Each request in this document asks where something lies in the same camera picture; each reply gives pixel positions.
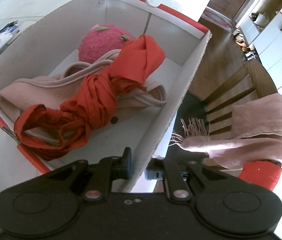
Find red garment on chair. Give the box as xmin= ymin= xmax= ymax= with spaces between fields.
xmin=238 ymin=161 xmax=282 ymax=192

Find row of shoes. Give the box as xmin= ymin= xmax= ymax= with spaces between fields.
xmin=232 ymin=29 xmax=258 ymax=60

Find pink fleece cloth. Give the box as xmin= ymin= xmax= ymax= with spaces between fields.
xmin=0 ymin=49 xmax=168 ymax=145

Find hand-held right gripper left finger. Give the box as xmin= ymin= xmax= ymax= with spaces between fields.
xmin=47 ymin=147 xmax=132 ymax=203

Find pink fluffy plush toy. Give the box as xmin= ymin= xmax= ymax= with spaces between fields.
xmin=77 ymin=24 xmax=137 ymax=64

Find pink fringed scarf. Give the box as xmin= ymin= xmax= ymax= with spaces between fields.
xmin=170 ymin=92 xmax=282 ymax=169

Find white tote bag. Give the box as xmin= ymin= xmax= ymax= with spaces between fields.
xmin=255 ymin=12 xmax=269 ymax=27

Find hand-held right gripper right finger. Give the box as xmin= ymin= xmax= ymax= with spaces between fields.
xmin=145 ymin=159 xmax=234 ymax=203

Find patterned door rug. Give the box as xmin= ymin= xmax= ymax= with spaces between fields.
xmin=201 ymin=7 xmax=236 ymax=33

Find white cabinet black handles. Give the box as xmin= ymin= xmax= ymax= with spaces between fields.
xmin=238 ymin=0 xmax=282 ymax=88

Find red knotted cloth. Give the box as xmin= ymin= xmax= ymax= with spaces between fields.
xmin=13 ymin=34 xmax=166 ymax=162

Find wooden chair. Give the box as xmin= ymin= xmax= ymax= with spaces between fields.
xmin=176 ymin=59 xmax=279 ymax=160

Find white cardboard box red trim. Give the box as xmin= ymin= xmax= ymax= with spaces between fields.
xmin=0 ymin=0 xmax=211 ymax=193

